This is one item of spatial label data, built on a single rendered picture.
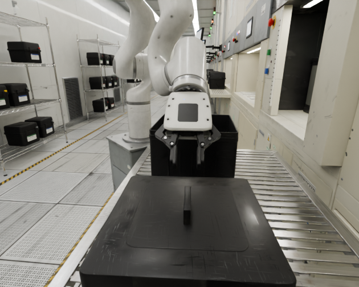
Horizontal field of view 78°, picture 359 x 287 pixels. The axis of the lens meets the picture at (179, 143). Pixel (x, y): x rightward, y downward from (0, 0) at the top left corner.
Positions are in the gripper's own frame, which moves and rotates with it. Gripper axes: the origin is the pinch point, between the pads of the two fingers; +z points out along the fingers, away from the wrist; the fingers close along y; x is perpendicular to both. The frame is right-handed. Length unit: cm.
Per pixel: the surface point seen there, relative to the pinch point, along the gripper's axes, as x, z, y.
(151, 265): -7.6, 18.9, -4.2
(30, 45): 151, -216, -210
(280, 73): 47, -69, 46
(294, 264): 7.2, 18.3, 20.9
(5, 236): 122, 11, -128
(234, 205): 2.7, 8.5, 9.4
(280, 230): 14.7, 11.4, 21.9
